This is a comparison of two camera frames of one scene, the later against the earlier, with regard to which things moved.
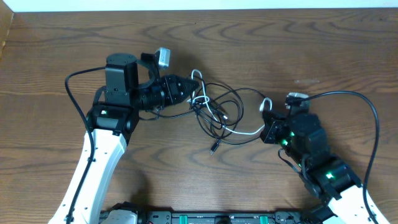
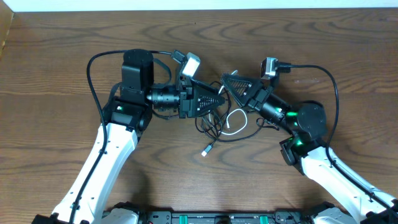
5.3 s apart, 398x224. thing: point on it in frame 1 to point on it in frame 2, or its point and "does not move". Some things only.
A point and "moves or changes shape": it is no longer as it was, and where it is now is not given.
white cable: x=203 y=99 moves or changes shape
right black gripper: x=272 y=127 to x=257 y=98
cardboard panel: x=6 y=19 does not move
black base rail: x=206 y=217 does not move
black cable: x=218 y=109 moves or changes shape
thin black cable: x=206 y=126 to x=260 y=122
